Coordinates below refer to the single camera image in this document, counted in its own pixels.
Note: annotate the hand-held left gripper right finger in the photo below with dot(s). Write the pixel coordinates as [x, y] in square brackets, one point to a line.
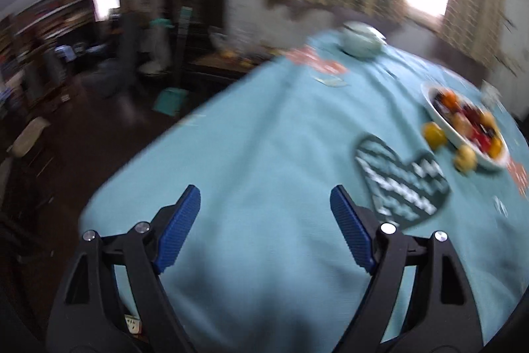
[353, 231]

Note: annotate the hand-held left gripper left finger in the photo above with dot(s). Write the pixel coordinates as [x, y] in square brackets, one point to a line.
[177, 231]

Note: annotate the white round plate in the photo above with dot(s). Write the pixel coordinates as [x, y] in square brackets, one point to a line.
[438, 111]

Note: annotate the white power strip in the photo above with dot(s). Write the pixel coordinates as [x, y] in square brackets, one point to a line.
[133, 325]

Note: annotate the blue heart print tablecloth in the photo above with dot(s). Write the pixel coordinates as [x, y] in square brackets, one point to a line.
[268, 150]

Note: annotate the yellow green tangerine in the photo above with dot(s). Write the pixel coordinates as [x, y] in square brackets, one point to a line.
[434, 134]

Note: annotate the green dustpan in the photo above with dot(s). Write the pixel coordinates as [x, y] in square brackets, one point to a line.
[170, 100]

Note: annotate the small yellow pear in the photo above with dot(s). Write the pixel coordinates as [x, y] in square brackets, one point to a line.
[465, 159]

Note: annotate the wooden side table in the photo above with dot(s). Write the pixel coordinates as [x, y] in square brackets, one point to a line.
[223, 67]

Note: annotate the pale green ceramic lidded jar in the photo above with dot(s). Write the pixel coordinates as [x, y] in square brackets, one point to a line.
[361, 40]

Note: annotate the printed paper cup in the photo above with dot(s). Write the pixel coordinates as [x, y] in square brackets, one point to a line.
[491, 94]

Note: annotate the clear plastic bag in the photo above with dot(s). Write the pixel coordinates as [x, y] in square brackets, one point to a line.
[221, 40]

